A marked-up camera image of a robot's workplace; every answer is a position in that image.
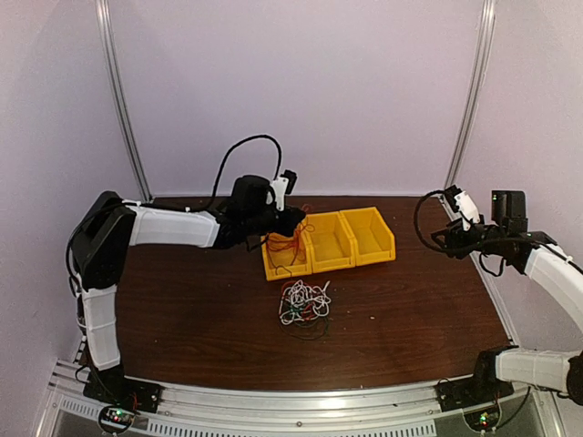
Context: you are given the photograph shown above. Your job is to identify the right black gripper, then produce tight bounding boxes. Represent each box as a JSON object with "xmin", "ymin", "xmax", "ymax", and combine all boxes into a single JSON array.
[{"xmin": 431, "ymin": 217, "xmax": 506, "ymax": 259}]

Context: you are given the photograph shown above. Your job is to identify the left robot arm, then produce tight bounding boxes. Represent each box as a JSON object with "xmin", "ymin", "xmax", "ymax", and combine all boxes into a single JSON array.
[{"xmin": 66, "ymin": 170, "xmax": 306, "ymax": 404}]

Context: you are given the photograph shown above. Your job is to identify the wire bundle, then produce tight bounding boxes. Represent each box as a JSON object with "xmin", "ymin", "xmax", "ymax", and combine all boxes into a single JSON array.
[{"xmin": 275, "ymin": 278, "xmax": 333, "ymax": 340}]

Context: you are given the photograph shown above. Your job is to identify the right circuit board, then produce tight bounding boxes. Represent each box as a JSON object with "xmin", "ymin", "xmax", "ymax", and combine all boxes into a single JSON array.
[{"xmin": 464, "ymin": 407, "xmax": 501, "ymax": 433}]

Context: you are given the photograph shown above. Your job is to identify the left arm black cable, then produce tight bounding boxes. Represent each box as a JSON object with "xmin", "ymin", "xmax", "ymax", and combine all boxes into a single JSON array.
[{"xmin": 186, "ymin": 134, "xmax": 283, "ymax": 213}]

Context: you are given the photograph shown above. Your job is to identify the aluminium front rail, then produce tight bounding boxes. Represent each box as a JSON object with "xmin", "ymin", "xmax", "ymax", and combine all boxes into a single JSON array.
[{"xmin": 36, "ymin": 363, "xmax": 566, "ymax": 437}]

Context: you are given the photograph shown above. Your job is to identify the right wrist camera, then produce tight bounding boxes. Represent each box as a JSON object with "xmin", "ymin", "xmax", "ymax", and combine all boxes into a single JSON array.
[{"xmin": 445, "ymin": 185, "xmax": 484, "ymax": 231}]

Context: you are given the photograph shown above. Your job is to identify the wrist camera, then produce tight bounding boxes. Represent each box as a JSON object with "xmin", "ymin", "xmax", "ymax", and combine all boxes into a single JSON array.
[
  {"xmin": 271, "ymin": 169, "xmax": 297, "ymax": 211},
  {"xmin": 445, "ymin": 185, "xmax": 484, "ymax": 231}
]

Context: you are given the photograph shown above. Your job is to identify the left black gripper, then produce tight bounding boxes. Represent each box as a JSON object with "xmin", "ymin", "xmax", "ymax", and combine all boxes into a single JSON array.
[{"xmin": 244, "ymin": 204, "xmax": 306, "ymax": 238}]

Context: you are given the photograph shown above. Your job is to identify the left circuit board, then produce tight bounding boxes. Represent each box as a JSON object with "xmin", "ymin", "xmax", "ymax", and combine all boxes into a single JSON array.
[{"xmin": 97, "ymin": 405, "xmax": 138, "ymax": 433}]

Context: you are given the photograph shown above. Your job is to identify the aluminium frame post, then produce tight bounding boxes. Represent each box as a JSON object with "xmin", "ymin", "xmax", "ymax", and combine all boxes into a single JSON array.
[
  {"xmin": 95, "ymin": 0, "xmax": 153, "ymax": 201},
  {"xmin": 444, "ymin": 0, "xmax": 496, "ymax": 188}
]

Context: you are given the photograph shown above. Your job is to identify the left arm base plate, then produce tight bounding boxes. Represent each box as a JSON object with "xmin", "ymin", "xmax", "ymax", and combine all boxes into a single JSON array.
[{"xmin": 83, "ymin": 379, "xmax": 162, "ymax": 413}]

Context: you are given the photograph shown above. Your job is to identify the circuit board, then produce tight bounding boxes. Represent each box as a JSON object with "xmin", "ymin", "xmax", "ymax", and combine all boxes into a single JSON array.
[
  {"xmin": 464, "ymin": 407, "xmax": 501, "ymax": 433},
  {"xmin": 97, "ymin": 405, "xmax": 138, "ymax": 433}
]

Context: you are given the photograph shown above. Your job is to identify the right aluminium frame post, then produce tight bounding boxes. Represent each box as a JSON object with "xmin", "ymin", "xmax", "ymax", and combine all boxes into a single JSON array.
[{"xmin": 444, "ymin": 0, "xmax": 496, "ymax": 188}]

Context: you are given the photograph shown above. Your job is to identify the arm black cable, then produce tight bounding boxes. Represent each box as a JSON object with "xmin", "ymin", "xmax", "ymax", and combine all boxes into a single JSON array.
[
  {"xmin": 186, "ymin": 134, "xmax": 283, "ymax": 213},
  {"xmin": 413, "ymin": 189, "xmax": 506, "ymax": 277}
]

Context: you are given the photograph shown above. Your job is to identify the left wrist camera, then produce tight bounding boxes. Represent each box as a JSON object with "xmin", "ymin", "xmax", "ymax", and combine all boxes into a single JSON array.
[{"xmin": 271, "ymin": 169, "xmax": 297, "ymax": 211}]

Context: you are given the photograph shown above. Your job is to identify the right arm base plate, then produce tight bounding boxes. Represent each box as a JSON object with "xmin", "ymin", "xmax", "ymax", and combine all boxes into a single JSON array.
[{"xmin": 435, "ymin": 377, "xmax": 514, "ymax": 412}]

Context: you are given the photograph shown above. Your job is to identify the left aluminium frame post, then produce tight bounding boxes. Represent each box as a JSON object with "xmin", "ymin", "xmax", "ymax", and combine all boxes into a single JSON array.
[{"xmin": 95, "ymin": 0, "xmax": 153, "ymax": 201}]

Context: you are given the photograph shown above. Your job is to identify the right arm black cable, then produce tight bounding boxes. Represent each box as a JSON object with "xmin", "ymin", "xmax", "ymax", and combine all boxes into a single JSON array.
[{"xmin": 413, "ymin": 189, "xmax": 506, "ymax": 277}]

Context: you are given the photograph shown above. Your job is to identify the yellow three-compartment bin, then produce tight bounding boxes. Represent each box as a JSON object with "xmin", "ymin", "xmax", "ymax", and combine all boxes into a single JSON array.
[{"xmin": 261, "ymin": 207, "xmax": 396, "ymax": 281}]

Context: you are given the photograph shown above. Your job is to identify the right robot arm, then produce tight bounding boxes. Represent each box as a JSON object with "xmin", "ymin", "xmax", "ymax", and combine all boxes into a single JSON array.
[{"xmin": 420, "ymin": 185, "xmax": 582, "ymax": 408}]

